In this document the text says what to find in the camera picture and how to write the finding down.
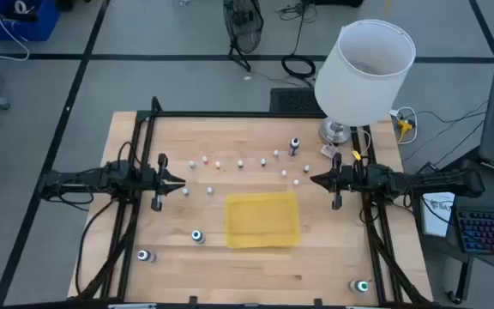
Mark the white lamp with shade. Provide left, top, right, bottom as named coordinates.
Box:
left=314, top=18, right=417, bottom=145

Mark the blue plastic crate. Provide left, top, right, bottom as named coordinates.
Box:
left=0, top=0, right=62, bottom=43

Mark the white paper sheet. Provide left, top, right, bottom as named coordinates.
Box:
left=420, top=191, right=456, bottom=239

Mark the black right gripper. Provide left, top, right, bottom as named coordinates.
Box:
left=310, top=153, right=356, bottom=210

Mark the black floor vent grate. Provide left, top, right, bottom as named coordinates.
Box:
left=269, top=88, right=326, bottom=115

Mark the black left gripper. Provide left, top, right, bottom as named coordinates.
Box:
left=142, top=154, right=187, bottom=212

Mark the white power cable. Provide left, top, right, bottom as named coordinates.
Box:
left=389, top=106, right=419, bottom=145

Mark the yellow translucent plastic bin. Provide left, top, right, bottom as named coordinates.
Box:
left=224, top=191, right=303, bottom=250

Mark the white floor cable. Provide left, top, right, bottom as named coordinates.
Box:
left=0, top=0, right=31, bottom=62

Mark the black floor fan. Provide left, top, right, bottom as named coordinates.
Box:
left=222, top=0, right=265, bottom=73

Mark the large green food coloring bottle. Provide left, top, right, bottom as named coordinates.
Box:
left=348, top=279, right=371, bottom=295

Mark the black coiled cable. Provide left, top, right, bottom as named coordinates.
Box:
left=280, top=2, right=317, bottom=80

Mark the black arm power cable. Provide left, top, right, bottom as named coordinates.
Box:
left=74, top=197, right=122, bottom=297

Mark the backlit computer keyboard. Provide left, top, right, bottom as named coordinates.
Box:
left=455, top=205, right=494, bottom=258

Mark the black aluminium table frame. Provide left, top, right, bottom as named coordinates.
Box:
left=69, top=96, right=435, bottom=309

